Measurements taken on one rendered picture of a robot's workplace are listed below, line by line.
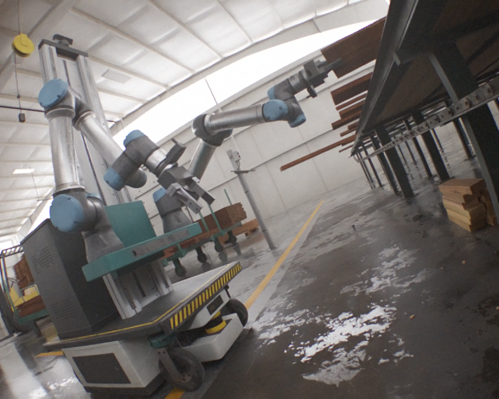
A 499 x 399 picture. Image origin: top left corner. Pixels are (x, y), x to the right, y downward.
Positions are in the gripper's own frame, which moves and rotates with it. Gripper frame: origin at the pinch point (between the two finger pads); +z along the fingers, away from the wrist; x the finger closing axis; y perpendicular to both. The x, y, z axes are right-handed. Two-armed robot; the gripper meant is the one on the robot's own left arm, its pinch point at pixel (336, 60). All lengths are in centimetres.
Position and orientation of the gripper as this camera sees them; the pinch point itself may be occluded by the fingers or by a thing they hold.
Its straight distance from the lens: 121.7
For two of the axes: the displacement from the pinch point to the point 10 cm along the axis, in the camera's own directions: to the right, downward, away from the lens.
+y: -6.0, -4.9, -6.3
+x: -0.1, -7.8, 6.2
